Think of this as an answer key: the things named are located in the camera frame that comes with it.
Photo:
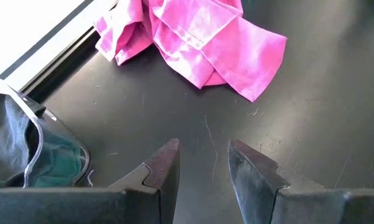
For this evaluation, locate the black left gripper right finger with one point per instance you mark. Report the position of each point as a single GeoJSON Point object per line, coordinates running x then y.
{"type": "Point", "coordinates": [255, 186]}

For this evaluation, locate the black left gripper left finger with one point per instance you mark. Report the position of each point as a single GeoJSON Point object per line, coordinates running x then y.
{"type": "Point", "coordinates": [157, 183]}

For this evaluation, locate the pink towel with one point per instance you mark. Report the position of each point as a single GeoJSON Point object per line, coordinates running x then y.
{"type": "Point", "coordinates": [205, 40]}

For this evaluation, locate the clear plastic basket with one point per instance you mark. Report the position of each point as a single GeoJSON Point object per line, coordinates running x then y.
{"type": "Point", "coordinates": [34, 119]}

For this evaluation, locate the teal towel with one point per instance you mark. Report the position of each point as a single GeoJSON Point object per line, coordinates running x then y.
{"type": "Point", "coordinates": [59, 161]}

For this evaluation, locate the dark grey towel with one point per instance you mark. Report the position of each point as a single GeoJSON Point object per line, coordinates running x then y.
{"type": "Point", "coordinates": [6, 140]}

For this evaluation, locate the black aluminium table frame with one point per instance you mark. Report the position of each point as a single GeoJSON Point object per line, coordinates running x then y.
{"type": "Point", "coordinates": [51, 69]}

